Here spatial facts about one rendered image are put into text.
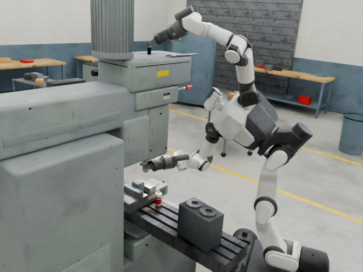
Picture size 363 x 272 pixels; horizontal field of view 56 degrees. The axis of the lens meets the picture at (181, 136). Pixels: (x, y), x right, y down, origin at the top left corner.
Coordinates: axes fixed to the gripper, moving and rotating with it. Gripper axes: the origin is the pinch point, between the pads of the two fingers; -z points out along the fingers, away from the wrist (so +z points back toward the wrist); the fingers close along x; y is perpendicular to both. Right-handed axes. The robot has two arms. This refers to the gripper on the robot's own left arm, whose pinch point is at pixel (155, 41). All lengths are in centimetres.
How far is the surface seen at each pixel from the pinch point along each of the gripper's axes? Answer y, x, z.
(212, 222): -95, -21, 0
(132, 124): -34.6, -25.0, -17.0
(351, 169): -235, 386, 14
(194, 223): -94, -20, -11
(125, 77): -12.7, -26.4, -8.5
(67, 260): -76, -73, -41
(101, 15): 14.6, -33.9, -1.0
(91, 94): -16, -47, -14
